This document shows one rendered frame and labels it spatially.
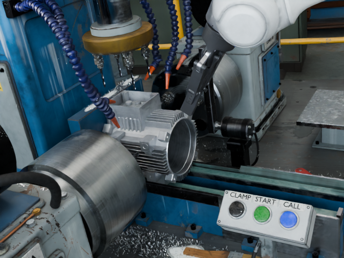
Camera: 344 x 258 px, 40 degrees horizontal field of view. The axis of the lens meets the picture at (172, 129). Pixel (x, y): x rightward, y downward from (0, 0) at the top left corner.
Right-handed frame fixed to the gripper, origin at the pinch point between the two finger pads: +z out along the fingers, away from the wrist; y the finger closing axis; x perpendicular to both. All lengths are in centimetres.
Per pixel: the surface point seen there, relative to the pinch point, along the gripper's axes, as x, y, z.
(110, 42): -23.4, 2.0, -3.3
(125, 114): -15.4, -1.3, 15.9
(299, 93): 17, -95, 34
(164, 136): -2.5, 1.0, 13.1
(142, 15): -159, -297, 154
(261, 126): 13, -56, 33
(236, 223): 23.6, 23.2, 1.9
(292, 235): 32.8, 23.2, -3.4
